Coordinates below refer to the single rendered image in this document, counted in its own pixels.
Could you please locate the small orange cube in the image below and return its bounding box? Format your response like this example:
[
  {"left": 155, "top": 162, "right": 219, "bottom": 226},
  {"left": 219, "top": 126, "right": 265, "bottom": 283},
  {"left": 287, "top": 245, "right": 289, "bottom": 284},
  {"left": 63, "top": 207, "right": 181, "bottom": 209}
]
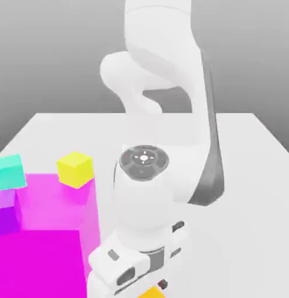
[{"left": 136, "top": 286, "right": 167, "bottom": 298}]

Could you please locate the small yellow cube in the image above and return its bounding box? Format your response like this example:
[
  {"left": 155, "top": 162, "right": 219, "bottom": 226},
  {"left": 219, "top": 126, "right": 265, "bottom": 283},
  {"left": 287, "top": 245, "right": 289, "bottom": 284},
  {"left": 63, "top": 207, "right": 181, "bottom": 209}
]
[{"left": 57, "top": 151, "right": 94, "bottom": 190}]

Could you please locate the large magenta box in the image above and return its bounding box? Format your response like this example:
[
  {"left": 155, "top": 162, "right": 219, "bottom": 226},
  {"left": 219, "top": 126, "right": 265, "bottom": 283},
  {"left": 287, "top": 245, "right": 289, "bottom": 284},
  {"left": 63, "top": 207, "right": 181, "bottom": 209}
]
[{"left": 0, "top": 173, "right": 101, "bottom": 298}]

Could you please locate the small purple cube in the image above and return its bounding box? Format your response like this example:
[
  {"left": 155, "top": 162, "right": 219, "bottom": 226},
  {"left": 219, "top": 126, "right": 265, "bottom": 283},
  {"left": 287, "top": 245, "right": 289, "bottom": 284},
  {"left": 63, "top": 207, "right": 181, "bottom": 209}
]
[{"left": 0, "top": 188, "right": 23, "bottom": 236}]

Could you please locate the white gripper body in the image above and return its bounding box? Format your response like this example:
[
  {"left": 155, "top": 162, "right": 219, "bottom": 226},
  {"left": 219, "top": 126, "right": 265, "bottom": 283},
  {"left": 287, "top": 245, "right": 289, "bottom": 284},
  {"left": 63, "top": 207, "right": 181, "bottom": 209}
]
[{"left": 86, "top": 269, "right": 162, "bottom": 298}]

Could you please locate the small teal cube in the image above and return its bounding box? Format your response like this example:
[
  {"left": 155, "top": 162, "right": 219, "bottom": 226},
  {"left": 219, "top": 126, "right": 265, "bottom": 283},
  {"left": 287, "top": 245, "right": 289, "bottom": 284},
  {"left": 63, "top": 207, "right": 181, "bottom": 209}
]
[{"left": 0, "top": 154, "right": 28, "bottom": 191}]

